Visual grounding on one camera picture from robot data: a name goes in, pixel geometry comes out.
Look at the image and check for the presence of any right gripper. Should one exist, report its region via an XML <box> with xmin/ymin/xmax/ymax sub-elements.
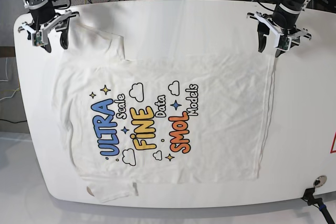
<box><xmin>18</xmin><ymin>0</ymin><xmax>79</xmax><ymax>52</ymax></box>

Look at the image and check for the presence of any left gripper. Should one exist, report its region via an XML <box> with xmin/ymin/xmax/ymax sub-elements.
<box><xmin>247</xmin><ymin>4</ymin><xmax>312</xmax><ymax>58</ymax></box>

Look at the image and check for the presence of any white printed T-shirt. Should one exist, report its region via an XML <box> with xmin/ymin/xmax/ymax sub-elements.
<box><xmin>51</xmin><ymin>23</ymin><xmax>275</xmax><ymax>202</ymax></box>

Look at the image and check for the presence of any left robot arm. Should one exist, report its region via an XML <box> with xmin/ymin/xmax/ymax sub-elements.
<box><xmin>247</xmin><ymin>0</ymin><xmax>315</xmax><ymax>58</ymax></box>

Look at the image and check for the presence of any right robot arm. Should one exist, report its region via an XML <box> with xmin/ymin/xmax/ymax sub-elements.
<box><xmin>18</xmin><ymin>0</ymin><xmax>79</xmax><ymax>53</ymax></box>

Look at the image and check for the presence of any red sticker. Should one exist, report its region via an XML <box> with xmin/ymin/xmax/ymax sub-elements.
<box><xmin>330</xmin><ymin>133</ymin><xmax>336</xmax><ymax>154</ymax></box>

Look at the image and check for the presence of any silver table grommet right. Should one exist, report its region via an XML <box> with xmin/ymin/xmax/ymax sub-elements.
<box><xmin>313</xmin><ymin>175</ymin><xmax>328</xmax><ymax>188</ymax></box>

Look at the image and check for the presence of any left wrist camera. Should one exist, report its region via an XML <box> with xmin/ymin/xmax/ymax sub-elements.
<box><xmin>274</xmin><ymin>34</ymin><xmax>292</xmax><ymax>52</ymax></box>

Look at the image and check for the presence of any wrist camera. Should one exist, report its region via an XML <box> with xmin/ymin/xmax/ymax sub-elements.
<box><xmin>274</xmin><ymin>34</ymin><xmax>292</xmax><ymax>52</ymax></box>
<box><xmin>31</xmin><ymin>30</ymin><xmax>49</xmax><ymax>47</ymax></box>

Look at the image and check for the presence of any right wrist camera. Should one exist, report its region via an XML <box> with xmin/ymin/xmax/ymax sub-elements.
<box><xmin>31</xmin><ymin>30</ymin><xmax>49</xmax><ymax>47</ymax></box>

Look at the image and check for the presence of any white cable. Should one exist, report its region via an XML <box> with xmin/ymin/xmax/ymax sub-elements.
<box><xmin>0</xmin><ymin>56</ymin><xmax>21</xmax><ymax>101</ymax></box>

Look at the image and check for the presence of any black clamp with cable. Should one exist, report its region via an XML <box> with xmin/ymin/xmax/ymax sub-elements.
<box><xmin>301</xmin><ymin>188</ymin><xmax>335</xmax><ymax>224</ymax></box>

